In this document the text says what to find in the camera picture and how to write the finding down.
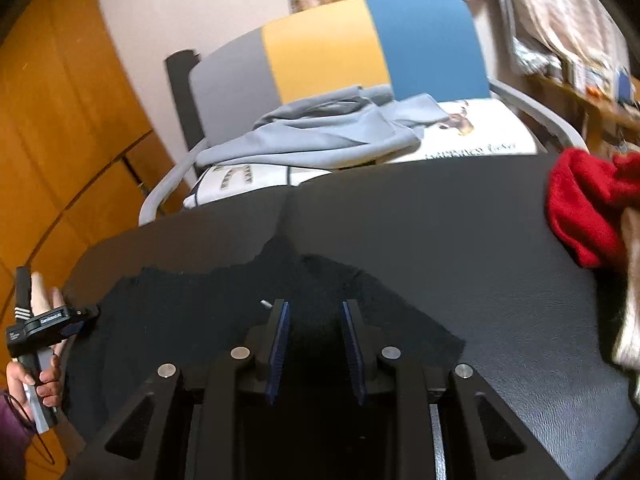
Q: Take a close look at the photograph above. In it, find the black knit sweater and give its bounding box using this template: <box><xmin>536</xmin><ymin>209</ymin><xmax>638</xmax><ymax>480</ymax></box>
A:
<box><xmin>63</xmin><ymin>237</ymin><xmax>465</xmax><ymax>439</ymax></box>

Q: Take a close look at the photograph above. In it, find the person's left hand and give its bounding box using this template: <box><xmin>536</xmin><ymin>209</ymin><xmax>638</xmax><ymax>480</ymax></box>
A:
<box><xmin>5</xmin><ymin>271</ymin><xmax>66</xmax><ymax>409</ymax></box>

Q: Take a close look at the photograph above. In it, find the red and cream knit sweater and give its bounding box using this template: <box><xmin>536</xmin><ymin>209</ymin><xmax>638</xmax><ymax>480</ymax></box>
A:
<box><xmin>546</xmin><ymin>148</ymin><xmax>639</xmax><ymax>373</ymax></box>

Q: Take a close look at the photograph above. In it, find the white printed cushion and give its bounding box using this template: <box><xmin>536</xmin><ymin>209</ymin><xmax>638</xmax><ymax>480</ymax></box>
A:
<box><xmin>183</xmin><ymin>99</ymin><xmax>538</xmax><ymax>209</ymax></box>

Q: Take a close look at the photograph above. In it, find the light grey hoodie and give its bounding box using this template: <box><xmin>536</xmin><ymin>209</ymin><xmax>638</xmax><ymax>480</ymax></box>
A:
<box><xmin>196</xmin><ymin>84</ymin><xmax>449</xmax><ymax>170</ymax></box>

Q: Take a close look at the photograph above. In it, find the wooden side table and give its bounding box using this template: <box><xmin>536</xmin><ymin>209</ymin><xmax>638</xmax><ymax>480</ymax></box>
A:
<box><xmin>525</xmin><ymin>75</ymin><xmax>639</xmax><ymax>158</ymax></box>

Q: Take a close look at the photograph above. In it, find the grey yellow blue chair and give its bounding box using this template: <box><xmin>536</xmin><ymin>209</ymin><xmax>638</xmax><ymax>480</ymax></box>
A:
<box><xmin>139</xmin><ymin>0</ymin><xmax>586</xmax><ymax>224</ymax></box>

